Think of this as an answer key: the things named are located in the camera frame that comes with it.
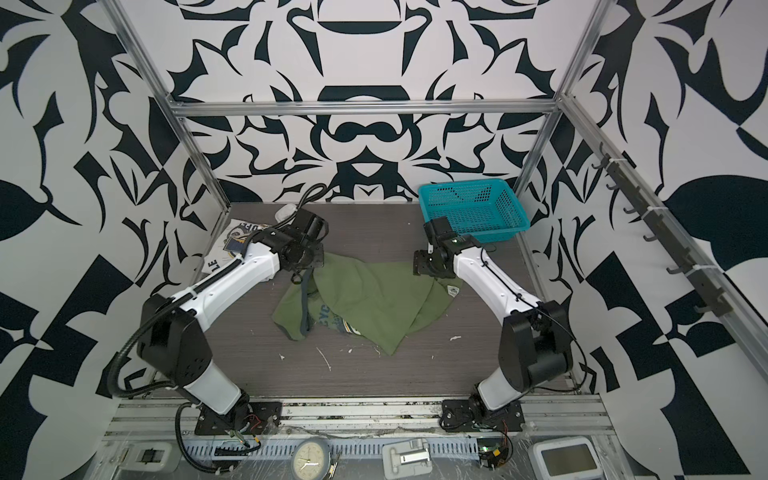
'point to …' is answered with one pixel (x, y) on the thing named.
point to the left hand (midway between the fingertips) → (315, 251)
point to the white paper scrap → (455, 337)
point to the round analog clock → (310, 459)
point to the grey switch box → (149, 456)
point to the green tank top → (376, 301)
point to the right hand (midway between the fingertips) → (426, 266)
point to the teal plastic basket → (486, 209)
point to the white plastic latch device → (406, 459)
